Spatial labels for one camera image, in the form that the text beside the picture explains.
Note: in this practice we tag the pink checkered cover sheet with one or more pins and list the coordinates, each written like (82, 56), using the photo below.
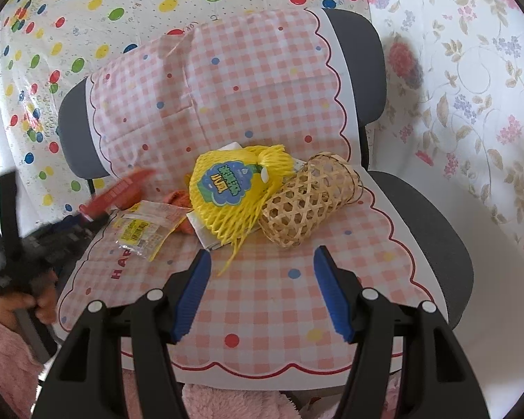
(253, 96)

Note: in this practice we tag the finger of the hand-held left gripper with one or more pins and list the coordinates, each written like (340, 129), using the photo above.
(85, 227)

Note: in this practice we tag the floral wall cloth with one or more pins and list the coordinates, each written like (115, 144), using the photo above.
(463, 52)

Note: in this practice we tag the woven bamboo basket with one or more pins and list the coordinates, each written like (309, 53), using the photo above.
(308, 203)

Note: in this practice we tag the red snack packet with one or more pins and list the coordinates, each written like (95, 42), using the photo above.
(118, 194)

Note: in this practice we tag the yellow clear snack wrapper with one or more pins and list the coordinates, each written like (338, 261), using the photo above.
(144, 227)

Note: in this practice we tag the orange wrapper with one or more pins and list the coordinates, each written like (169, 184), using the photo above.
(179, 200)

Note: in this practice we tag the dark grey chair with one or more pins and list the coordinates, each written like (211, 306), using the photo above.
(419, 209)

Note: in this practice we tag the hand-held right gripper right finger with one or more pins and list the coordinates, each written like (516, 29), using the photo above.
(332, 299)

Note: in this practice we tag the person's pink fleece clothing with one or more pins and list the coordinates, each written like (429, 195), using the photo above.
(244, 403)

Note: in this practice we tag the person's left forearm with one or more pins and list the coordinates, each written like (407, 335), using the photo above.
(4, 358)

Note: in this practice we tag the white blue carton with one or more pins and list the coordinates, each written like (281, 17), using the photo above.
(203, 232)

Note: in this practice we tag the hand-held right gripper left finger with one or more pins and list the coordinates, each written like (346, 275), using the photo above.
(193, 299)

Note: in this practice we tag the yellow mesh net bag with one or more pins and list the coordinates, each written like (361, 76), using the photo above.
(227, 196)

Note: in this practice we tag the person's left hand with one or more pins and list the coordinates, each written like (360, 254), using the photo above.
(39, 303)

